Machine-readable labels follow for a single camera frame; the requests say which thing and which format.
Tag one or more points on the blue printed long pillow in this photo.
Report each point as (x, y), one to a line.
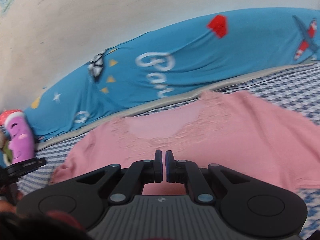
(174, 60)

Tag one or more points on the beige bunny plush toy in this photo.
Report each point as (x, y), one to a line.
(6, 155)

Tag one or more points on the pink knit garment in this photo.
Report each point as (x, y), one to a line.
(237, 130)

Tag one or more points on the pink moon plush pillow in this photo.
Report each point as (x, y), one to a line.
(21, 137)

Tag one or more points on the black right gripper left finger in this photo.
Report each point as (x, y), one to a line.
(88, 197)

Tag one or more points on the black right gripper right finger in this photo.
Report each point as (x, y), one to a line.
(248, 205)

